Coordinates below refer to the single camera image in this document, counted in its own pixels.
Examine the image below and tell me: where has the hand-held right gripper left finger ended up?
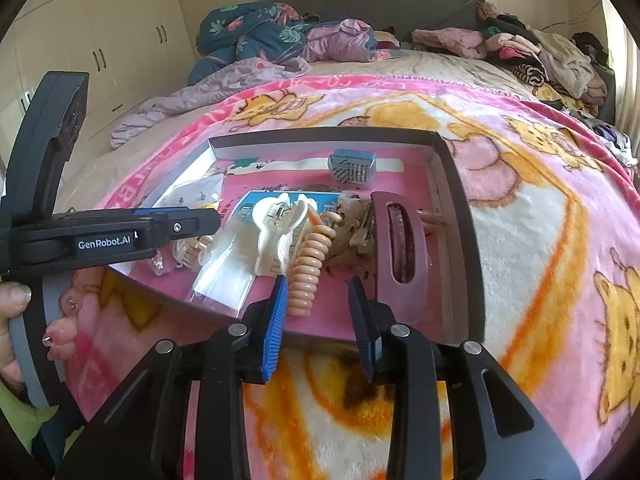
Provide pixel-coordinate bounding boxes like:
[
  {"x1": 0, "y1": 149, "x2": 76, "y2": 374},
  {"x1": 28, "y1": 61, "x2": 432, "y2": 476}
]
[{"x1": 54, "y1": 275, "x2": 291, "y2": 480}]

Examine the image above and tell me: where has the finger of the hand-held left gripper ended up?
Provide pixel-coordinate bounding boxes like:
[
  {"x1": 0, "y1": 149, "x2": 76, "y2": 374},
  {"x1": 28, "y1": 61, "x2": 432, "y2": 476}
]
[{"x1": 132, "y1": 207, "x2": 222, "y2": 253}]

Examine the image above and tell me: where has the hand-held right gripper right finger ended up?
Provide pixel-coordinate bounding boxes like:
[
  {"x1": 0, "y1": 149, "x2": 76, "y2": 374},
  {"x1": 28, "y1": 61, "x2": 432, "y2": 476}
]
[{"x1": 347, "y1": 276, "x2": 583, "y2": 480}]

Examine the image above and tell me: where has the small clear claw clip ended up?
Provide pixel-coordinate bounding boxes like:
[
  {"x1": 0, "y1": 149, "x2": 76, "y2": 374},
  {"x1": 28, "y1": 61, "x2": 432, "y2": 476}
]
[{"x1": 171, "y1": 235, "x2": 212, "y2": 272}]

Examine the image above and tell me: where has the clear plastic packet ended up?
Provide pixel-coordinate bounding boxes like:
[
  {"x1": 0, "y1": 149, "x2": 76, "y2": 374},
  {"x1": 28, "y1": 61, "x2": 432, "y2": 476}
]
[{"x1": 184, "y1": 230, "x2": 262, "y2": 319}]

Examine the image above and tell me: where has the orange spiral hair tie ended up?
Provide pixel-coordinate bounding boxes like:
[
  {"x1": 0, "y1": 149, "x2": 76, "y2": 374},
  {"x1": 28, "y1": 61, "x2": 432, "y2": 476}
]
[{"x1": 286, "y1": 209, "x2": 347, "y2": 319}]

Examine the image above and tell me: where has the shallow grey cardboard box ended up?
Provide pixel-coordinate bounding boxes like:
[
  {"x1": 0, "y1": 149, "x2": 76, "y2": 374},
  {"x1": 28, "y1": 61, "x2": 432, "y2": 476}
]
[{"x1": 101, "y1": 129, "x2": 490, "y2": 347}]

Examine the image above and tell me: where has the person's left hand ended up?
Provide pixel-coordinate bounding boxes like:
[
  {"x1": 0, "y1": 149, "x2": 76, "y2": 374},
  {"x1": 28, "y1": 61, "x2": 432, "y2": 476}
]
[{"x1": 0, "y1": 279, "x2": 84, "y2": 397}]

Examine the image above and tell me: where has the blue printed card packet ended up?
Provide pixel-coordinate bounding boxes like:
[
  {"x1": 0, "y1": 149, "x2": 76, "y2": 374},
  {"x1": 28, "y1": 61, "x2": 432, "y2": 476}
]
[{"x1": 233, "y1": 189, "x2": 347, "y2": 243}]

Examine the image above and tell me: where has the mauve large hair claw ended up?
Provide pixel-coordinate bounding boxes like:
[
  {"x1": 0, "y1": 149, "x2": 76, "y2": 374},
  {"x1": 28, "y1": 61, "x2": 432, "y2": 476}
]
[{"x1": 369, "y1": 190, "x2": 432, "y2": 330}]

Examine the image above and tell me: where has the white hair claw clip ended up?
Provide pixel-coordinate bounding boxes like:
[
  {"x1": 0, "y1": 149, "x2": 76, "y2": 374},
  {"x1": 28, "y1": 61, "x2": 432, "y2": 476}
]
[{"x1": 251, "y1": 194, "x2": 308, "y2": 278}]

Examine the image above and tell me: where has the floral fabric scrunchie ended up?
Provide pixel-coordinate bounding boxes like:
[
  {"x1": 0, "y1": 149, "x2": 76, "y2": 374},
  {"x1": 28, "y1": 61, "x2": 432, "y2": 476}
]
[{"x1": 326, "y1": 194, "x2": 377, "y2": 267}]

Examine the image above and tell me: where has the silver hair clip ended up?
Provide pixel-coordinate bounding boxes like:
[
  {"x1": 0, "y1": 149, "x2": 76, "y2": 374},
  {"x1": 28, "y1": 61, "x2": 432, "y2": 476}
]
[{"x1": 349, "y1": 204, "x2": 375, "y2": 247}]

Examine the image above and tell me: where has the white printed paper strip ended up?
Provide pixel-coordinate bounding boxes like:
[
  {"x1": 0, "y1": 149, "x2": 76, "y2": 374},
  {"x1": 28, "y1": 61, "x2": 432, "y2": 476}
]
[{"x1": 226, "y1": 156, "x2": 406, "y2": 178}]

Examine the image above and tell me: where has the cream wardrobe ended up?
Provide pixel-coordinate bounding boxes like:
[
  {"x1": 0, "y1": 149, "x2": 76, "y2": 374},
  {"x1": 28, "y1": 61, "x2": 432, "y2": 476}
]
[{"x1": 0, "y1": 0, "x2": 197, "y2": 163}]

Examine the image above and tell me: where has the lilac floral sheet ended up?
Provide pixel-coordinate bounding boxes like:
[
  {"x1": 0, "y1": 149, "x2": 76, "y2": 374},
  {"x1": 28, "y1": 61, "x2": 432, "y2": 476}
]
[{"x1": 109, "y1": 56, "x2": 313, "y2": 149}]

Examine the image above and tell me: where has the blue packet of hairpins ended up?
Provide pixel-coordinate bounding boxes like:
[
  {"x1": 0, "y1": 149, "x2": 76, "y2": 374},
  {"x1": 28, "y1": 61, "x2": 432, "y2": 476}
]
[{"x1": 327, "y1": 148, "x2": 378, "y2": 184}]

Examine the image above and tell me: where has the pink printed blanket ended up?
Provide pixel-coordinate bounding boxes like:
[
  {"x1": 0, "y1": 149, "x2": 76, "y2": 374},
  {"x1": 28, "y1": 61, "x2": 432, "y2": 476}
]
[{"x1": 50, "y1": 72, "x2": 640, "y2": 480}]

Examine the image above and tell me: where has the blue floral quilt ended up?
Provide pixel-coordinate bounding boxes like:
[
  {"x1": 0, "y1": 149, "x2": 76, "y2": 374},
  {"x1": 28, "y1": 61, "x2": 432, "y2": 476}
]
[{"x1": 186, "y1": 1, "x2": 315, "y2": 87}]

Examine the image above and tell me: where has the pink purple garment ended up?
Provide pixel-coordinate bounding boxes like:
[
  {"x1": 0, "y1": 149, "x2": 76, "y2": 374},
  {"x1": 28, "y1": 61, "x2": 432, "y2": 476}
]
[{"x1": 304, "y1": 18, "x2": 379, "y2": 64}]

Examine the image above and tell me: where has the green garment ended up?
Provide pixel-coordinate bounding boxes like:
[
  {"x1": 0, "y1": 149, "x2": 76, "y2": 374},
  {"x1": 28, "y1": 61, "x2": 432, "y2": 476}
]
[{"x1": 0, "y1": 382, "x2": 60, "y2": 448}]

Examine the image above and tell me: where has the beige bedsheet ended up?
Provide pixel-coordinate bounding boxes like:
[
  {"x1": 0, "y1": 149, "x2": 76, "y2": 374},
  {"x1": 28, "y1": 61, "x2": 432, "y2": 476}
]
[{"x1": 52, "y1": 45, "x2": 541, "y2": 211}]

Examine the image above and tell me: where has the grey headboard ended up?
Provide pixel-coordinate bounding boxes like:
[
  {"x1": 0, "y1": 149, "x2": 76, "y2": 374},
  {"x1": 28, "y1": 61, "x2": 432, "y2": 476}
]
[{"x1": 239, "y1": 0, "x2": 487, "y2": 47}]

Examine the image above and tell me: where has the pink fluffy cloth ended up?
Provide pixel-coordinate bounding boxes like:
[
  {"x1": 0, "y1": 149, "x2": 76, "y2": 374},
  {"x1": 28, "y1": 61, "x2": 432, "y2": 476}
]
[{"x1": 411, "y1": 26, "x2": 487, "y2": 59}]

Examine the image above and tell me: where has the pile of clothes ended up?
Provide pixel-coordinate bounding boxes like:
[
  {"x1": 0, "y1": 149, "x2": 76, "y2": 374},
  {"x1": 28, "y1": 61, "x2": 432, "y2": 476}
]
[{"x1": 474, "y1": 1, "x2": 640, "y2": 167}]

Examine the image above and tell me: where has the cream curtain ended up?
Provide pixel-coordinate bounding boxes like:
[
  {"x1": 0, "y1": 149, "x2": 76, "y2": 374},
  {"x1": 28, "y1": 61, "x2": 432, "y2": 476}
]
[{"x1": 599, "y1": 0, "x2": 640, "y2": 138}]

